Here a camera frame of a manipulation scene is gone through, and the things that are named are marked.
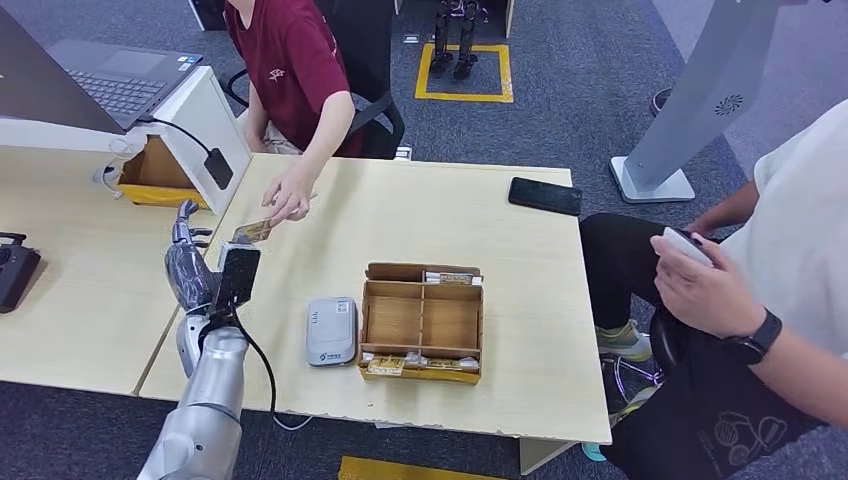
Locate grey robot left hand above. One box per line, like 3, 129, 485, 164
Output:
164, 198, 223, 314

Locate patterned ID card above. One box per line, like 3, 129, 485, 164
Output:
231, 219, 274, 246

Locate patterned room key card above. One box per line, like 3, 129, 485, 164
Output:
423, 270, 486, 288
423, 357, 482, 372
360, 352, 426, 378

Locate white handheld remote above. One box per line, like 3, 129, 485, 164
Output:
662, 226, 717, 270

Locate customer person's left hand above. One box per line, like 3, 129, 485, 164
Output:
260, 165, 318, 224

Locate grey card reader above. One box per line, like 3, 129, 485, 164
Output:
305, 296, 360, 368

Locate customer person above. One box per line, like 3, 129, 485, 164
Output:
221, 0, 359, 224

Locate operator person's left hand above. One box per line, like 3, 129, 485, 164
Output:
649, 231, 766, 340

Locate operator person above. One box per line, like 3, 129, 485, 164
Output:
579, 99, 848, 480

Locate black laptop power adapter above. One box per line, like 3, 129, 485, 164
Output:
135, 115, 235, 192

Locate brown cardboard box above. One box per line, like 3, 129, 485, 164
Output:
117, 135, 211, 212

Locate white desktop riser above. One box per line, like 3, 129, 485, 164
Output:
0, 64, 254, 217

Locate black controller device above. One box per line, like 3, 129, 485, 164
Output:
0, 231, 42, 315

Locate dark grey laptop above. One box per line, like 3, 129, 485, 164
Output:
0, 5, 204, 137

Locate brown divided organizer box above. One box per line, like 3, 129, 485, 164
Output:
357, 262, 486, 386

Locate black cabinet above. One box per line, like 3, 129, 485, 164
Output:
187, 0, 227, 32

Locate yellow floor tape strip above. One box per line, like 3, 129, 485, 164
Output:
337, 455, 508, 480

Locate black office chair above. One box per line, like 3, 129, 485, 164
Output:
225, 0, 407, 162

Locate yellow floor tape square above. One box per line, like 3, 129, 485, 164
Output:
414, 42, 515, 105

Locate small black humanoid robot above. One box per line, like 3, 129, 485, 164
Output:
428, 0, 482, 81

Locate black smartphone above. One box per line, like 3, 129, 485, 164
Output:
507, 176, 585, 218

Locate black operator chair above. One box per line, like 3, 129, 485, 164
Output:
599, 309, 687, 405

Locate grey kiosk stand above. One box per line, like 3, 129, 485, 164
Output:
609, 0, 806, 205

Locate black wristwatch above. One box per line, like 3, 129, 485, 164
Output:
722, 307, 784, 368

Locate white coiled cable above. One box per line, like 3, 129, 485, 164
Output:
91, 135, 137, 201

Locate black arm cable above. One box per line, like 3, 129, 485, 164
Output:
198, 307, 280, 425

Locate thin white hanging cable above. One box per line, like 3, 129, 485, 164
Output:
271, 411, 314, 432

